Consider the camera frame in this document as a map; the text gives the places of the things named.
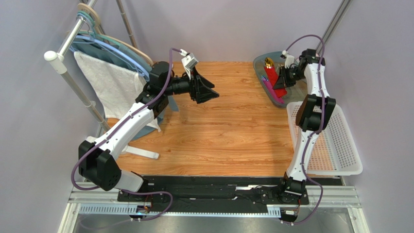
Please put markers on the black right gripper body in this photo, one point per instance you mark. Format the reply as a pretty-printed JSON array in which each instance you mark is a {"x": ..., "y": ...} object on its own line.
[{"x": 286, "y": 76}]

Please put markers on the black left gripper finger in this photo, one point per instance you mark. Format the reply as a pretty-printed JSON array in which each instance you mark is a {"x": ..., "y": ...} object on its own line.
[
  {"x": 204, "y": 94},
  {"x": 201, "y": 82}
]

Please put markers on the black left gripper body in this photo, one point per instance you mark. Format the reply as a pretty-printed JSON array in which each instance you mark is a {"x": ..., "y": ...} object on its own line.
[{"x": 183, "y": 85}]

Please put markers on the red paper napkin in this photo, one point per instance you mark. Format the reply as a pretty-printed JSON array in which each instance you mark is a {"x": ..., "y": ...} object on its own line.
[{"x": 273, "y": 78}]

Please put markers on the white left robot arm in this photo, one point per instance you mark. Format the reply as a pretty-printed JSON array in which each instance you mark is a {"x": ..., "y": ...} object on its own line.
[{"x": 97, "y": 159}]

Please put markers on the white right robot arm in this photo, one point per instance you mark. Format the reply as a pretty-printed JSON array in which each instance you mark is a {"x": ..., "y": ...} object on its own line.
[{"x": 311, "y": 119}]

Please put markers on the pink item in tray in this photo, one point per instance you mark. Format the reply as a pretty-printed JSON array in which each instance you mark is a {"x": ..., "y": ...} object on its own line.
[{"x": 271, "y": 91}]

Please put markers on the translucent teal plastic tray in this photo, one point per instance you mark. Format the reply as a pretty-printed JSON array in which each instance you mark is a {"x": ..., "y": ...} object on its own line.
[{"x": 298, "y": 92}]

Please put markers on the white terry towel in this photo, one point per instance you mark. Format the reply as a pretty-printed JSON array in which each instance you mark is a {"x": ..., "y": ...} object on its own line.
[{"x": 116, "y": 87}]

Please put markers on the white perforated plastic basket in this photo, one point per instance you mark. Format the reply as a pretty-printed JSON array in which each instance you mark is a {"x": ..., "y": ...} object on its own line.
[{"x": 334, "y": 152}]

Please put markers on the teal blue hanging garment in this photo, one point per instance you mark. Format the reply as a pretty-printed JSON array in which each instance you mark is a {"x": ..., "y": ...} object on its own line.
[{"x": 115, "y": 71}]

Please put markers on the light blue plastic hanger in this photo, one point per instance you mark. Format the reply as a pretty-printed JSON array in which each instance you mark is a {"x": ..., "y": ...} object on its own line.
[{"x": 117, "y": 54}]

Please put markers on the wooden clothes hanger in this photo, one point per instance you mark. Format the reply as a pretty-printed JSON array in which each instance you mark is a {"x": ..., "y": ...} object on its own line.
[{"x": 122, "y": 32}]

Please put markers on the white clothes rack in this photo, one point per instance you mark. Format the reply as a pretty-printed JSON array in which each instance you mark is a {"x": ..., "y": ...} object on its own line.
[{"x": 56, "y": 60}]

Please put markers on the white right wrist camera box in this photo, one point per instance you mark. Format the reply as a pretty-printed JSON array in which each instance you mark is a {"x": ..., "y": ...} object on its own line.
[{"x": 289, "y": 60}]

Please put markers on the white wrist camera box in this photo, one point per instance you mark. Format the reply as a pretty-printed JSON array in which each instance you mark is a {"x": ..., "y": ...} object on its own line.
[
  {"x": 289, "y": 60},
  {"x": 189, "y": 62}
]

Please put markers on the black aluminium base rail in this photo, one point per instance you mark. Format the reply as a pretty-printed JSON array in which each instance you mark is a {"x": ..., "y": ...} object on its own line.
[{"x": 214, "y": 196}]

